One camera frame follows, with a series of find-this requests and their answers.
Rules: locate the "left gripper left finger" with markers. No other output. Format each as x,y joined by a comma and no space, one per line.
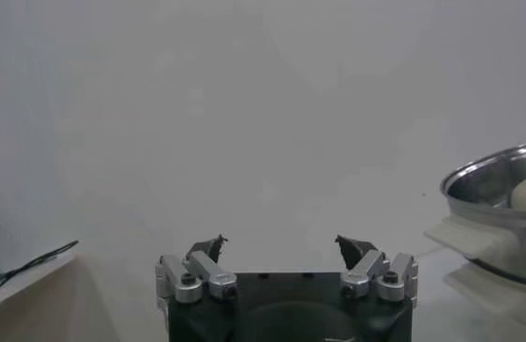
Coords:
198,274

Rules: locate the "white electric cooker base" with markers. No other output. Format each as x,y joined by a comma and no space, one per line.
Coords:
500,302

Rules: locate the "white side table with tool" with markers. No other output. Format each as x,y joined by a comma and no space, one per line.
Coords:
21,284

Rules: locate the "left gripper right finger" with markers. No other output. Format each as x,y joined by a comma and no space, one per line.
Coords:
365,274

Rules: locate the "perforated steel steamer basket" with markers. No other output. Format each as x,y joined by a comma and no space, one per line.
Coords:
481,186

